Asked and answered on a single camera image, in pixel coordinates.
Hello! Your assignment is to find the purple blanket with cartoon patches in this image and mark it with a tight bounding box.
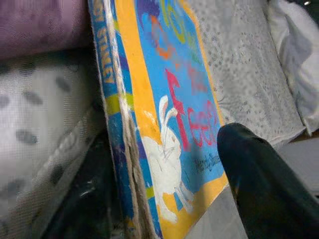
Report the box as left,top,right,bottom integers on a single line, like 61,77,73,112
0,0,93,60

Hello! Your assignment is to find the white pillow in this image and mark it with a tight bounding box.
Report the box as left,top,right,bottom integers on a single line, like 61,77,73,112
266,0,319,136

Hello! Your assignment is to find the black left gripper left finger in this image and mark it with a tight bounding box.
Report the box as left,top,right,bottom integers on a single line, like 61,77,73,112
41,135,125,239

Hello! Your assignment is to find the colourful children's picture book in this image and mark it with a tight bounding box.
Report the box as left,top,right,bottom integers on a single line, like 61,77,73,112
87,0,230,239

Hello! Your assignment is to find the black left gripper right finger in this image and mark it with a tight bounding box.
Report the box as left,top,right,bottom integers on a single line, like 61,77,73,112
216,122,319,239

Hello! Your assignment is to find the white quilted patterned mattress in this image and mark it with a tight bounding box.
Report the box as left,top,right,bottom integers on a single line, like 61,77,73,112
0,0,307,239

